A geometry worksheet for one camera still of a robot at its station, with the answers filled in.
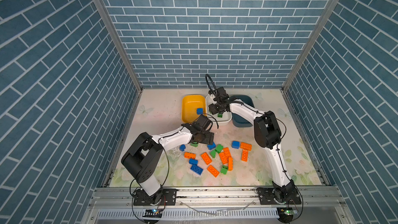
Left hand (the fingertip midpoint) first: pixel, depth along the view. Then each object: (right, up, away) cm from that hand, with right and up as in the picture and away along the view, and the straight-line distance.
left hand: (208, 138), depth 90 cm
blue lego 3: (+16, -4, +2) cm, 17 cm away
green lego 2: (+6, -5, -1) cm, 8 cm away
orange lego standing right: (+12, -12, -7) cm, 18 cm away
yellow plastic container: (-11, +19, +19) cm, 29 cm away
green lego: (-8, -4, +1) cm, 9 cm away
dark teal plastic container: (+18, +10, +4) cm, 21 cm away
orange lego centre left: (-1, -10, -5) cm, 11 cm away
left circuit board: (-26, -31, -18) cm, 44 cm away
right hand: (+3, +19, +13) cm, 23 cm away
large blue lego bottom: (-6, -15, -8) cm, 18 cm away
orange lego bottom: (+3, -16, -7) cm, 17 cm away
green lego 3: (+3, -8, -2) cm, 9 cm away
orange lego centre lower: (+9, -10, -3) cm, 14 cm away
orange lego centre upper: (+11, -7, -1) cm, 13 cm away
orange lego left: (-11, -9, -3) cm, 14 cm away
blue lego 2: (+2, -5, -1) cm, 5 cm away
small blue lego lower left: (-8, -11, -7) cm, 15 cm away
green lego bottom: (+8, -15, -8) cm, 19 cm away
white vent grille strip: (+19, -30, -19) cm, 40 cm away
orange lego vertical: (+21, -9, -3) cm, 23 cm away
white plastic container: (+13, +12, +15) cm, 23 cm away
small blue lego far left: (-15, -5, -1) cm, 16 cm away
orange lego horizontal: (+22, -4, -1) cm, 23 cm away
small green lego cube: (+8, +13, +12) cm, 19 cm away
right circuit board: (+36, -31, -18) cm, 51 cm away
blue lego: (-6, +15, +16) cm, 23 cm away
